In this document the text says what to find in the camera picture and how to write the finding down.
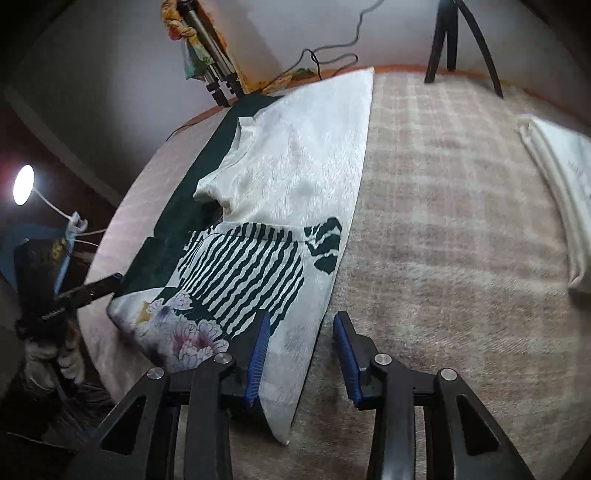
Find yellow green flat item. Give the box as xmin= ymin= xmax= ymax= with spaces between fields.
xmin=263 ymin=68 xmax=319 ymax=88

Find green white printed t-shirt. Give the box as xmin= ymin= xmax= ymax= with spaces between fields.
xmin=107 ymin=66 xmax=376 ymax=446

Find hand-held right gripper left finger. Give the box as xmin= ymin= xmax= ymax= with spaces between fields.
xmin=69 ymin=310 xmax=273 ymax=480

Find black power cable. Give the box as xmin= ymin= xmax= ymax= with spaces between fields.
xmin=259 ymin=0 xmax=386 ymax=90

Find folded white shorts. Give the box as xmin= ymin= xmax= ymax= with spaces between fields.
xmin=516 ymin=114 xmax=591 ymax=294

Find dark striped cloth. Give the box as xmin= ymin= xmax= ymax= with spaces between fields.
xmin=28 ymin=378 xmax=121 ymax=444

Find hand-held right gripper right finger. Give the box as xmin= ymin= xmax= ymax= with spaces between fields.
xmin=333 ymin=311 xmax=536 ymax=480

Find beige checked blanket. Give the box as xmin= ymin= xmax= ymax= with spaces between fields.
xmin=85 ymin=69 xmax=591 ymax=480

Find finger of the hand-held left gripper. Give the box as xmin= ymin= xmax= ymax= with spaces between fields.
xmin=55 ymin=272 xmax=125 ymax=311

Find folded silver black tripod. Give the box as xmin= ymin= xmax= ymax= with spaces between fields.
xmin=178 ymin=0 xmax=243 ymax=108

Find person's left hand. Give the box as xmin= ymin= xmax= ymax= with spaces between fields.
xmin=23 ymin=330 xmax=86 ymax=386

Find small black tripod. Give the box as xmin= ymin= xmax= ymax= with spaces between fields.
xmin=424 ymin=0 xmax=504 ymax=99

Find blue fabric item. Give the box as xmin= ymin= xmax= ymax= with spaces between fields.
xmin=0 ymin=222 xmax=75 ymax=296

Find white clip desk lamp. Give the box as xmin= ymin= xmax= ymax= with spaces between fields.
xmin=12 ymin=165 xmax=107 ymax=245

